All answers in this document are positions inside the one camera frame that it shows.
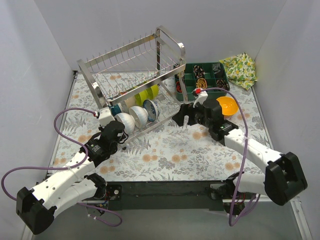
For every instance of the white ribbed bowl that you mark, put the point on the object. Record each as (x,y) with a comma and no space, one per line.
(127,120)
(140,116)

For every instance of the dark floral rolled tie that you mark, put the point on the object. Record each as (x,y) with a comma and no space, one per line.
(221,83)

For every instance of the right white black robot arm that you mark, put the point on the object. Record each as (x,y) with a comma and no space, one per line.
(282,176)

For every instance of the lime green bowl right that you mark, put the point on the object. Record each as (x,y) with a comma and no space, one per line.
(152,91)

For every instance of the beige floral bowl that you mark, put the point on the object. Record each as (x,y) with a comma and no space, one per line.
(128,103)

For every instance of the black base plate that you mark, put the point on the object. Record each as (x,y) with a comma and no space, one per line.
(167,195)

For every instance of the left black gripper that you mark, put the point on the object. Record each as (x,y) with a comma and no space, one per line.
(120,137)

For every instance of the orange navy rolled tie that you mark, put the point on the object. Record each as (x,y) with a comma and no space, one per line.
(178,87)

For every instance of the lemon print cloth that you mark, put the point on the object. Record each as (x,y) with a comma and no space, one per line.
(241,70)

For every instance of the white ribbed bowl front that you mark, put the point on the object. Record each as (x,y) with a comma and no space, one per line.
(127,120)

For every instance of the yellow patterned rolled tie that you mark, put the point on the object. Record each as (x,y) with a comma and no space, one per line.
(201,83)

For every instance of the pink black rolled tie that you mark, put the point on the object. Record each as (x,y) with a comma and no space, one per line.
(198,72)

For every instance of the green divided organizer tray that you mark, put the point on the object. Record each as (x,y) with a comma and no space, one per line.
(189,80)

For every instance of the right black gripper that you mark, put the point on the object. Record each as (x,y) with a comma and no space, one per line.
(189,115)

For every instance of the yellow ribbed bowl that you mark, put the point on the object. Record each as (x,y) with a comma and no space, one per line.
(229,106)

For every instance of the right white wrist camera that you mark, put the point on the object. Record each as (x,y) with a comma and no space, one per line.
(200,96)

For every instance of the lime green bowl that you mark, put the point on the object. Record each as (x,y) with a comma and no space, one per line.
(141,97)
(152,91)

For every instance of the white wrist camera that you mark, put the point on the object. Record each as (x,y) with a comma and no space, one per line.
(104,116)
(200,96)

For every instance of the steel two-tier dish rack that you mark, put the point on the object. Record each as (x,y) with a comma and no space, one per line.
(153,59)

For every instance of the blue floral white bowl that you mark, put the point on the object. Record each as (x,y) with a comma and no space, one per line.
(152,109)

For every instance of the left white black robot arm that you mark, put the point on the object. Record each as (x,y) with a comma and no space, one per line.
(39,206)

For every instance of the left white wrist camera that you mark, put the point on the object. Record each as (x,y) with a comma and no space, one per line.
(104,116)

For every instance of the teal blue bowl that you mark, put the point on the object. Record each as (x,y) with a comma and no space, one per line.
(116,109)

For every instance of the lime green bowl left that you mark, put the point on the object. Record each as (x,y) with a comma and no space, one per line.
(141,97)

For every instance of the grey rolled tie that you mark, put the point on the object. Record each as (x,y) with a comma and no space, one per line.
(218,70)

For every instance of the floral table mat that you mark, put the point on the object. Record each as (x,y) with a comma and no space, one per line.
(166,153)

